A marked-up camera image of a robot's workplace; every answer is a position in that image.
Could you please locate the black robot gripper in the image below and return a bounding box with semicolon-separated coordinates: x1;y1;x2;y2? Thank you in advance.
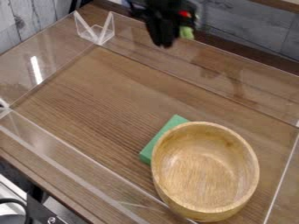
131;0;197;48

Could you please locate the red plush fruit green leaf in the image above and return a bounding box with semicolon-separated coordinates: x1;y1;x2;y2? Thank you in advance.
177;10;194;39

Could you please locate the green sponge block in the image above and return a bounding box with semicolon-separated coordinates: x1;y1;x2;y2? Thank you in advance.
138;114;190;166

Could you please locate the light wooden bowl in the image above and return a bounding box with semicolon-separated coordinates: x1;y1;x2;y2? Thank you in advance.
150;122;260;222

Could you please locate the clear acrylic enclosure wall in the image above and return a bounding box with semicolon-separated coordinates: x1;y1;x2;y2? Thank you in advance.
0;8;299;224

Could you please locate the black equipment with cable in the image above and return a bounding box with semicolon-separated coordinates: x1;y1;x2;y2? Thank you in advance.
0;195;63;224

